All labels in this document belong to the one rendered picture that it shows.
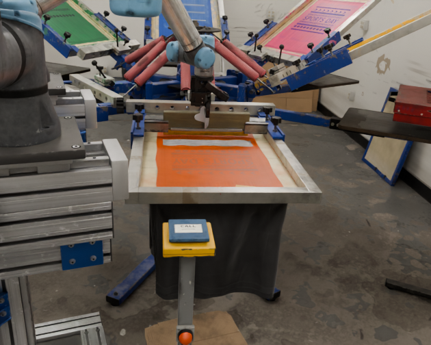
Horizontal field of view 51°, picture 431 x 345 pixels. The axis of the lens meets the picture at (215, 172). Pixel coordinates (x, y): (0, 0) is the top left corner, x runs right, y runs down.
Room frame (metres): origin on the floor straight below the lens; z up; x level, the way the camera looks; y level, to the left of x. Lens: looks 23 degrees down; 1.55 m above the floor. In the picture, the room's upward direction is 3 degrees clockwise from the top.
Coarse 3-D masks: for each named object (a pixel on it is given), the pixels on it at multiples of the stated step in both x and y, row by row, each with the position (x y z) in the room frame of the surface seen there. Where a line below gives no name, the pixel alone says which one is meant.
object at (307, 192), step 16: (272, 144) 1.69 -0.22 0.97; (288, 160) 1.47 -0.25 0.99; (304, 176) 1.34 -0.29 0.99; (144, 192) 1.15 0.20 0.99; (160, 192) 1.15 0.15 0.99; (176, 192) 1.16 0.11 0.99; (192, 192) 1.17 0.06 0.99; (208, 192) 1.17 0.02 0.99; (224, 192) 1.18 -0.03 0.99; (240, 192) 1.19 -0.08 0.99; (256, 192) 1.19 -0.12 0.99; (272, 192) 1.20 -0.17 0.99; (288, 192) 1.21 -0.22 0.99; (304, 192) 1.21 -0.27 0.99; (320, 192) 1.22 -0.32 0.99
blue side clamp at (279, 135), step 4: (268, 116) 1.95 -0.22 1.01; (268, 120) 1.92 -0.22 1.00; (272, 124) 1.87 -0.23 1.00; (268, 128) 1.80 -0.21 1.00; (272, 128) 1.81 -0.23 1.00; (276, 128) 1.80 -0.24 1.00; (268, 132) 1.77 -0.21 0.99; (272, 132) 1.75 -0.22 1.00; (276, 132) 1.75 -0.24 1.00; (280, 132) 1.73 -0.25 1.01; (272, 136) 1.70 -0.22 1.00; (276, 136) 1.70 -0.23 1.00; (280, 136) 1.70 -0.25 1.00; (284, 136) 1.70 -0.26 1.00; (284, 140) 1.70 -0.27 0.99
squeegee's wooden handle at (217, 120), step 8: (168, 112) 1.75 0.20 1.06; (176, 112) 1.76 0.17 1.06; (184, 112) 1.76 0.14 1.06; (192, 112) 1.77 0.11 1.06; (216, 112) 1.78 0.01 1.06; (224, 112) 1.79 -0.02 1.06; (232, 112) 1.80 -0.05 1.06; (240, 112) 1.81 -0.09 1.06; (248, 112) 1.81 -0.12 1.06; (168, 120) 1.75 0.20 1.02; (176, 120) 1.75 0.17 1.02; (184, 120) 1.76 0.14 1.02; (192, 120) 1.76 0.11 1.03; (216, 120) 1.78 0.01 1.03; (224, 120) 1.78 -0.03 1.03; (232, 120) 1.79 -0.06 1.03; (240, 120) 1.79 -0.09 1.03; (248, 120) 1.79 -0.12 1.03; (168, 128) 1.75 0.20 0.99; (216, 128) 1.78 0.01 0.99; (224, 128) 1.78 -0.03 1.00; (232, 128) 1.79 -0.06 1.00; (240, 128) 1.79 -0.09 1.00
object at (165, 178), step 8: (160, 136) 1.75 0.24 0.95; (168, 136) 1.75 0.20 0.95; (176, 136) 1.76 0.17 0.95; (184, 136) 1.76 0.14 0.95; (192, 136) 1.77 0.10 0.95; (200, 136) 1.78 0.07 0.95; (160, 144) 1.65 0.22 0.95; (160, 152) 1.56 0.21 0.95; (168, 152) 1.57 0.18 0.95; (160, 160) 1.48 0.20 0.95; (168, 160) 1.49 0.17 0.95; (160, 168) 1.41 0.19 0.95; (168, 168) 1.41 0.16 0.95; (160, 176) 1.34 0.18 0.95; (168, 176) 1.35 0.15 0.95; (176, 176) 1.35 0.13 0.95; (184, 176) 1.36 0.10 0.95; (192, 176) 1.36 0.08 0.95; (200, 176) 1.36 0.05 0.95; (208, 176) 1.37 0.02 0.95; (216, 176) 1.37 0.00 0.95; (160, 184) 1.28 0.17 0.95; (168, 184) 1.28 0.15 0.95; (176, 184) 1.29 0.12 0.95; (184, 184) 1.29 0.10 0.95; (192, 184) 1.30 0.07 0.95; (200, 184) 1.30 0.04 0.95; (208, 184) 1.30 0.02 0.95; (216, 184) 1.31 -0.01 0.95
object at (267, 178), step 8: (208, 136) 1.78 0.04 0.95; (216, 136) 1.79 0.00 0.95; (224, 136) 1.80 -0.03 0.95; (232, 136) 1.80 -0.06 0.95; (240, 136) 1.81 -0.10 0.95; (248, 136) 1.82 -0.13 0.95; (256, 144) 1.72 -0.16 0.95; (256, 152) 1.63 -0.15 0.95; (256, 160) 1.54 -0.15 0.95; (264, 160) 1.55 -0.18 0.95; (264, 168) 1.46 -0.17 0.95; (224, 176) 1.38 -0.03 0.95; (232, 176) 1.38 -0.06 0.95; (240, 176) 1.38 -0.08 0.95; (248, 176) 1.39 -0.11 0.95; (256, 176) 1.39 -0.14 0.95; (264, 176) 1.40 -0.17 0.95; (272, 176) 1.40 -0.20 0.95; (224, 184) 1.31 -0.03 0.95; (232, 184) 1.31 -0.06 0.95; (240, 184) 1.32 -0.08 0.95; (248, 184) 1.32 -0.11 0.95; (256, 184) 1.33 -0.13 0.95; (264, 184) 1.33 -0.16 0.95; (272, 184) 1.33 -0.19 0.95; (280, 184) 1.34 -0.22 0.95
